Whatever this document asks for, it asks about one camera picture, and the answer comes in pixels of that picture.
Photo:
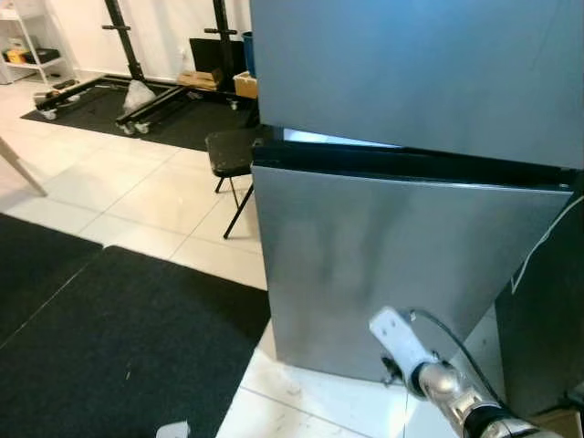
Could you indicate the plain brown cardboard box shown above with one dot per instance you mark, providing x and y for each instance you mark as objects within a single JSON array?
[{"x": 245, "y": 87}]

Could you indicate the black folding chair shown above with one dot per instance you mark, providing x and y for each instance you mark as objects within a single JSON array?
[{"x": 233, "y": 151}]

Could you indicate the white shelf rack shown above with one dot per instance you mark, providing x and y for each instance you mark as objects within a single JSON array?
[{"x": 36, "y": 66}]

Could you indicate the large black floor mat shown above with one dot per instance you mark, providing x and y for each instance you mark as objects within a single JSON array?
[{"x": 119, "y": 356}]

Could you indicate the blue bin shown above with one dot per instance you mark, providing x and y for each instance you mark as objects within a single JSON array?
[{"x": 248, "y": 55}]

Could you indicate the flat cardboard box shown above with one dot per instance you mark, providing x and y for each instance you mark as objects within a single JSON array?
[{"x": 198, "y": 80}]

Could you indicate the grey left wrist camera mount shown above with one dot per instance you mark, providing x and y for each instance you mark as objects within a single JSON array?
[{"x": 173, "y": 431}]

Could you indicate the white fridge cabinet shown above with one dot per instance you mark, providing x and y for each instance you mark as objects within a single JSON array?
[{"x": 328, "y": 137}]

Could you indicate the white plastic bag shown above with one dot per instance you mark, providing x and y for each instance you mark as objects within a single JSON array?
[{"x": 139, "y": 98}]

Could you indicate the black wheeled stand frame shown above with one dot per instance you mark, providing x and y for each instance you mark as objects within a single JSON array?
[
  {"x": 123, "y": 36},
  {"x": 220, "y": 27}
]

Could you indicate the black square case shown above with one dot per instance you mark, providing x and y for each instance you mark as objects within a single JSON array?
[{"x": 214, "y": 57}]

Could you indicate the wooden table leg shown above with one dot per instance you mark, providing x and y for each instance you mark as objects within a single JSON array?
[{"x": 20, "y": 169}]

